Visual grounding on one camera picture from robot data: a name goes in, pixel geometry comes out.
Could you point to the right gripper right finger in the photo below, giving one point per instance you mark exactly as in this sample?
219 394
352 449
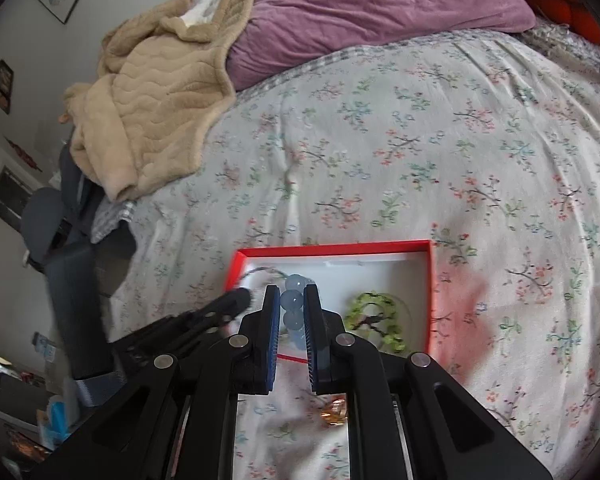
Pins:
407 417

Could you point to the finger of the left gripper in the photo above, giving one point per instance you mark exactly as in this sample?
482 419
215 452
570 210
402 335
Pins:
175 333

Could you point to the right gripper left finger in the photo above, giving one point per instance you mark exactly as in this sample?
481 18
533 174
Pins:
175 416

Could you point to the red cardboard box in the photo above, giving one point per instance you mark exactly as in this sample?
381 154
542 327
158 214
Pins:
384 291

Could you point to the grey office chair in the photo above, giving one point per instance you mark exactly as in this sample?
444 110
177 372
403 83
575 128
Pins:
56 227

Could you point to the beige quilted blanket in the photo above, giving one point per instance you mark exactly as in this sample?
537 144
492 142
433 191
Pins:
161 84

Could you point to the floral bed sheet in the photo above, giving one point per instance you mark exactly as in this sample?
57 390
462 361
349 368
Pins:
487 145

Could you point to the purple pillow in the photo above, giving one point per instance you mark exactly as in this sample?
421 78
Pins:
282 34

